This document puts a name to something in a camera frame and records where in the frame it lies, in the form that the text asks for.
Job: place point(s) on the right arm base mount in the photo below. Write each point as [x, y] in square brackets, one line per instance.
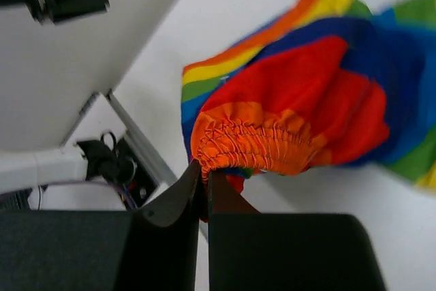
[115, 161]

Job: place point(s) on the front aluminium rail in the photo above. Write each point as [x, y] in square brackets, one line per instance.
[150, 159]

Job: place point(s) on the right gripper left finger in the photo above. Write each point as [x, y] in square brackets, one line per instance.
[152, 248]

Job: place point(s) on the rainbow striped shorts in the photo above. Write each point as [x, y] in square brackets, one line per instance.
[326, 83]

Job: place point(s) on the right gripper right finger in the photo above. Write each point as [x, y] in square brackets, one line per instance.
[249, 250]

